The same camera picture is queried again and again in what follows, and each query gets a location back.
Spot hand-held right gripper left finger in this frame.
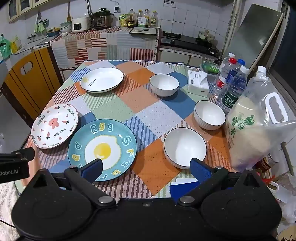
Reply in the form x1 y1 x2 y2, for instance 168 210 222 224
29 158 116 208

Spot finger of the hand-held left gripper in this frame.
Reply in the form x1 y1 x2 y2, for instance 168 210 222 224
0 148 35 161

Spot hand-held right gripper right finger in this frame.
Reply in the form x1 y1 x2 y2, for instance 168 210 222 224
177 158 264 208

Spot white ribbed bowl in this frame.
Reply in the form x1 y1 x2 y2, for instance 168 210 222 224
163 127 207 169
149 74 180 97
194 100 226 130

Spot blue fried egg plate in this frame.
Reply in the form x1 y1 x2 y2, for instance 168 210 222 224
68 119 137 182

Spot white plate with pink print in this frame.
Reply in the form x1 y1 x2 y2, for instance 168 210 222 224
31 103 79 149

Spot white plate with sun print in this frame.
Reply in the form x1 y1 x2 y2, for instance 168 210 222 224
80 67 125 93

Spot blue booklet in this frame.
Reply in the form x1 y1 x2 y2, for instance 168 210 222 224
169 177 200 202

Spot white fluffy garment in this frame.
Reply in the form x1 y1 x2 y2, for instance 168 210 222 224
0 183 22 223

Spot red can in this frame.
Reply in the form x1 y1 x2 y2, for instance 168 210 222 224
256 157 278 172

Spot checked striped tablecloth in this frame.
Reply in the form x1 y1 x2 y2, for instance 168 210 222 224
14 60 234 200

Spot yellow wooden chair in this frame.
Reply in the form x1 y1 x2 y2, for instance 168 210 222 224
0 47 64 128

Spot white tissue box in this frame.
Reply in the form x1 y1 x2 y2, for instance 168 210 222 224
187 70 210 98

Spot red label water bottle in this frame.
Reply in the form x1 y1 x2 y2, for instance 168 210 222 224
213 58 237 98

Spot green plastic basket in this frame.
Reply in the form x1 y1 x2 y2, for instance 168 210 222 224
201 58 220 75

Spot blue cap water bottle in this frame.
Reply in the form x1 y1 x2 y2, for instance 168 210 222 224
225 59 245 86

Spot yellow detergent bottle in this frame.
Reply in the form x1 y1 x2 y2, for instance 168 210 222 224
10 36 23 54

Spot clear water bottle white cap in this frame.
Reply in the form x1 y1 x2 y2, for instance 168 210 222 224
218 53 236 77

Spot striped patchwork counter cloth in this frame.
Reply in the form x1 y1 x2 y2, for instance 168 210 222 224
50 26 162 70

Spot black gas stove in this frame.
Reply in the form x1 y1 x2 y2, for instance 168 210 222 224
161 31 220 55

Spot green hanging cloth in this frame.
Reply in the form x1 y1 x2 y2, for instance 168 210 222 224
35 20 50 33

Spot pale cooking pot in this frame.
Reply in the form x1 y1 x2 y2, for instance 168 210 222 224
198 30 216 42

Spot white rice cooker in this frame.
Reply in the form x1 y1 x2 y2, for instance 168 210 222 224
72 17 91 33

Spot stainless steel panel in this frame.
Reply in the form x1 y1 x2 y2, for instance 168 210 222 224
222 3 284 71

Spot dark window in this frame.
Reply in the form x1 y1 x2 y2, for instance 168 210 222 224
269 10 296 92

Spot grey cutting board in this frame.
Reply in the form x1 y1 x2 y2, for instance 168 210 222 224
129 27 158 35

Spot black pressure cooker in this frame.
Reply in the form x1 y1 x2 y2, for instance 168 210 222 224
93 8 113 30

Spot yellow cooking oil bottle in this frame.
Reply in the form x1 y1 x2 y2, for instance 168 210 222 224
150 11 159 28
137 9 145 27
143 9 151 28

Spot dark cooking oil bottle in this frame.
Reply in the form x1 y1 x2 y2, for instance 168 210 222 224
128 9 136 27

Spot black cable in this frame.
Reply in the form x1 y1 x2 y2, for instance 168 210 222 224
0 218 16 229

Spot cream wall cabinets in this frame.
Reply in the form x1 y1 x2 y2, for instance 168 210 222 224
8 0 57 24

